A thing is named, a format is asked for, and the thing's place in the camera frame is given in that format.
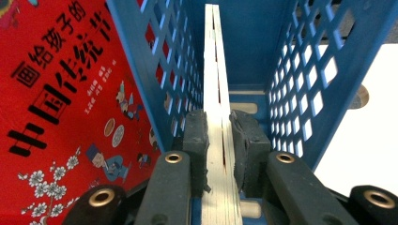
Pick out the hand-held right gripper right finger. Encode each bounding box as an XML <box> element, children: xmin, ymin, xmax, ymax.
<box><xmin>229</xmin><ymin>109</ymin><xmax>272</xmax><ymax>199</ymax></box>

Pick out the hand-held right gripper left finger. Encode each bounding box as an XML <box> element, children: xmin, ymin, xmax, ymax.
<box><xmin>182</xmin><ymin>109</ymin><xmax>211</xmax><ymax>198</ymax></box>

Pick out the white caterpillar picture book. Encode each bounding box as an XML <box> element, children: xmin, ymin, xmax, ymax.
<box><xmin>201</xmin><ymin>3</ymin><xmax>243</xmax><ymax>225</ymax></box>

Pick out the blue plastic file rack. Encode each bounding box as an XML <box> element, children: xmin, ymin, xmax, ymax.
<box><xmin>106</xmin><ymin>0</ymin><xmax>398</xmax><ymax>225</ymax></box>

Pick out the red picture book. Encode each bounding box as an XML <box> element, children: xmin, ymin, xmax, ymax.
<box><xmin>0</xmin><ymin>0</ymin><xmax>203</xmax><ymax>225</ymax></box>

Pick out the round grey table grommet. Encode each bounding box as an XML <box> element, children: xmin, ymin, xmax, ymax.
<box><xmin>348</xmin><ymin>83</ymin><xmax>370</xmax><ymax>110</ymax></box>

